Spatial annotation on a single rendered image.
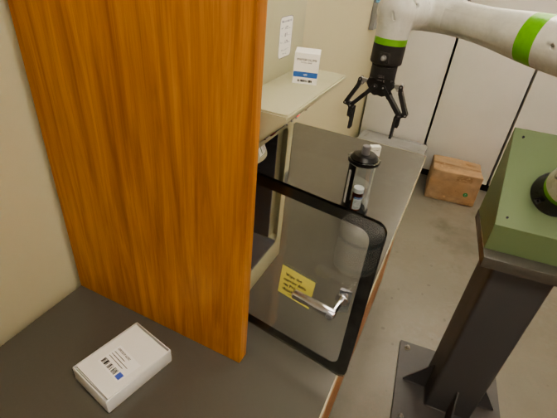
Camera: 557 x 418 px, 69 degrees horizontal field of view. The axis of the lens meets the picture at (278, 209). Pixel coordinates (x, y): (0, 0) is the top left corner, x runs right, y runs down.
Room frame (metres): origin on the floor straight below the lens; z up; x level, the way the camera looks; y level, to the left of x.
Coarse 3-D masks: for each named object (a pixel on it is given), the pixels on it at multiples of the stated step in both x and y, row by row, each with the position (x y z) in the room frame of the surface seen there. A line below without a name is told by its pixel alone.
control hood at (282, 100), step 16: (272, 80) 0.82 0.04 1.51; (288, 80) 0.83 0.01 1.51; (320, 80) 0.86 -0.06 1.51; (336, 80) 0.87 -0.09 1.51; (272, 96) 0.72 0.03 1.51; (288, 96) 0.73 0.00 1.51; (304, 96) 0.74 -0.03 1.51; (320, 96) 0.77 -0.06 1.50; (272, 112) 0.64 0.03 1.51; (288, 112) 0.65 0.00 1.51; (272, 128) 0.64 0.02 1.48
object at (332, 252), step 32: (256, 192) 0.65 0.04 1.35; (288, 192) 0.61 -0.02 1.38; (256, 224) 0.64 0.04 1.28; (288, 224) 0.61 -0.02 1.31; (320, 224) 0.57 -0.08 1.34; (352, 224) 0.55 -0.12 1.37; (256, 256) 0.64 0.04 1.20; (288, 256) 0.60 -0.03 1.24; (320, 256) 0.57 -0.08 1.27; (352, 256) 0.54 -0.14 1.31; (256, 288) 0.64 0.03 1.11; (320, 288) 0.56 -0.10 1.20; (352, 288) 0.53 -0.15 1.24; (256, 320) 0.63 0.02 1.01; (288, 320) 0.59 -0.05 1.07; (320, 320) 0.56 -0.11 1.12; (352, 320) 0.52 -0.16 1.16; (320, 352) 0.55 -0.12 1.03
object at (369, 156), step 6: (366, 144) 1.25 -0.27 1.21; (360, 150) 1.26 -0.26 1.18; (366, 150) 1.22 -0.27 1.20; (354, 156) 1.22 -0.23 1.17; (360, 156) 1.21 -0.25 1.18; (366, 156) 1.22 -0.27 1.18; (372, 156) 1.22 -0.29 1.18; (360, 162) 1.20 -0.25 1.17; (366, 162) 1.19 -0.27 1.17; (372, 162) 1.20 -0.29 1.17
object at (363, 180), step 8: (352, 152) 1.27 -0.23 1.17; (352, 160) 1.21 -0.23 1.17; (360, 168) 1.20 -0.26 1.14; (368, 168) 1.19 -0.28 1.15; (360, 176) 1.19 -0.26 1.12; (368, 176) 1.20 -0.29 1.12; (352, 184) 1.20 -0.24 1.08; (360, 184) 1.19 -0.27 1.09; (368, 184) 1.20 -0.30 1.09; (352, 192) 1.20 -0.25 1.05; (360, 192) 1.19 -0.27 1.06; (368, 192) 1.21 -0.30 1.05; (352, 200) 1.20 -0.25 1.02; (360, 200) 1.19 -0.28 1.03; (368, 200) 1.22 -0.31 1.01; (352, 208) 1.19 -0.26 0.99; (360, 208) 1.19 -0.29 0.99
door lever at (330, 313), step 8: (296, 296) 0.53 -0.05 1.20; (304, 296) 0.53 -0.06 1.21; (336, 296) 0.54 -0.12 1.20; (344, 296) 0.54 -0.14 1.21; (304, 304) 0.52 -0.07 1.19; (312, 304) 0.51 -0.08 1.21; (320, 304) 0.51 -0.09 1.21; (336, 304) 0.52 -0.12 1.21; (344, 304) 0.53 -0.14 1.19; (320, 312) 0.51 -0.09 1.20; (328, 312) 0.50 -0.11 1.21; (336, 312) 0.50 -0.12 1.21
